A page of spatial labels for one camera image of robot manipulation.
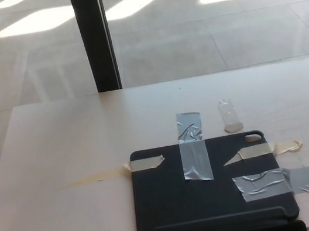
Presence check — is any black folding tablet cover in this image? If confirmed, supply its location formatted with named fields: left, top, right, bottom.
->
left=121, top=125, right=308, bottom=231

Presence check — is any beige tape strip blunt end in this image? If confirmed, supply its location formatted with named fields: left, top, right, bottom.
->
left=60, top=154, right=167, bottom=191

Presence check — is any clear tape strip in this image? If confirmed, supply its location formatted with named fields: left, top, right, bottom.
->
left=217, top=96, right=244, bottom=135

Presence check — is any black vertical pillar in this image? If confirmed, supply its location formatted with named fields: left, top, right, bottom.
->
left=68, top=0, right=123, bottom=96

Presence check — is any beige tape strip pointed end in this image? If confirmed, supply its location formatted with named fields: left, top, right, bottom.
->
left=220, top=137, right=305, bottom=167

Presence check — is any long grey duct tape strip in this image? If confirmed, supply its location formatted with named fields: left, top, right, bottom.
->
left=173, top=109, right=214, bottom=185

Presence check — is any wide grey duct tape strip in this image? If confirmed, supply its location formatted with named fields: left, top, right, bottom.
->
left=231, top=164, right=309, bottom=205

